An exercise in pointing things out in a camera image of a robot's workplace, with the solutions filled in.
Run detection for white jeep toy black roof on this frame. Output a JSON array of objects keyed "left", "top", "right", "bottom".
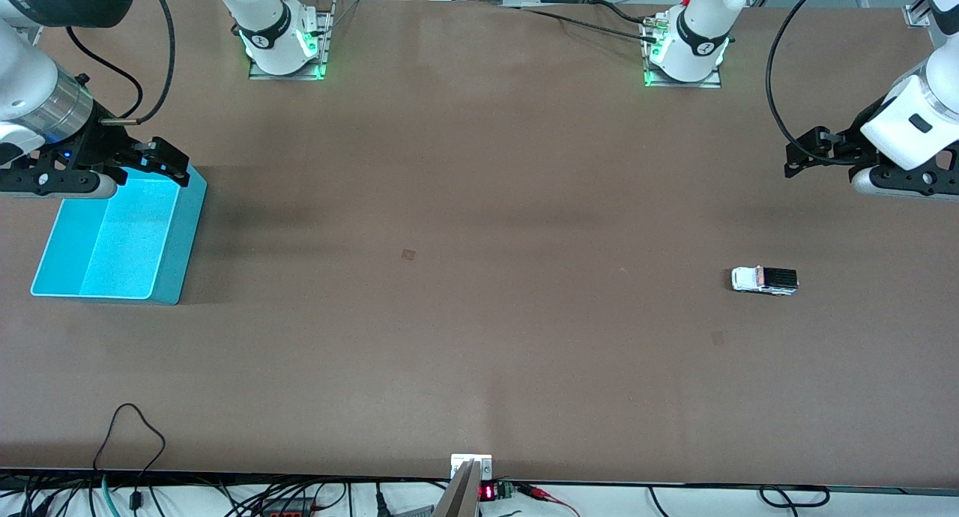
[{"left": 731, "top": 265, "right": 799, "bottom": 297}]

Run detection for turquoise plastic bin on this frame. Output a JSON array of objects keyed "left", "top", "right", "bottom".
[{"left": 30, "top": 162, "right": 208, "bottom": 306}]

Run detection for red clip lead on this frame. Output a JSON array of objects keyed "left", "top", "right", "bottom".
[{"left": 515, "top": 483, "right": 579, "bottom": 517}]

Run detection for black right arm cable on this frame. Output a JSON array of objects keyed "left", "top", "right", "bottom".
[{"left": 66, "top": 0, "right": 178, "bottom": 126}]

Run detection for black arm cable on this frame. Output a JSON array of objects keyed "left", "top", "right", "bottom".
[
  {"left": 766, "top": 0, "right": 862, "bottom": 166},
  {"left": 66, "top": 0, "right": 178, "bottom": 126}
]

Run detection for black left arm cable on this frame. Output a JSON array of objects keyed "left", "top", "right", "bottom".
[{"left": 766, "top": 0, "right": 862, "bottom": 166}]

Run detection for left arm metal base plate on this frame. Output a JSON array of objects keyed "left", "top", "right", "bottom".
[{"left": 643, "top": 11, "right": 724, "bottom": 89}]

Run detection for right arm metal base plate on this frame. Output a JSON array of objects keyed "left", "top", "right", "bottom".
[{"left": 247, "top": 0, "right": 335, "bottom": 81}]

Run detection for short black table cable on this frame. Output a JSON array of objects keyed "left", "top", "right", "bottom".
[{"left": 590, "top": 0, "right": 654, "bottom": 23}]

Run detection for long black table cable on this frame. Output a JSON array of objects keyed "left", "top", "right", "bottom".
[{"left": 517, "top": 5, "right": 662, "bottom": 43}]

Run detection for thin black looped cable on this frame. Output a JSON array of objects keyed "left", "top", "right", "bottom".
[{"left": 94, "top": 403, "right": 167, "bottom": 512}]

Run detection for black coiled cable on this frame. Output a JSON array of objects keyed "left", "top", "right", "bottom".
[{"left": 758, "top": 485, "right": 831, "bottom": 510}]

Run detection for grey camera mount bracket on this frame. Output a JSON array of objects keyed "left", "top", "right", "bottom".
[{"left": 433, "top": 454, "right": 493, "bottom": 517}]

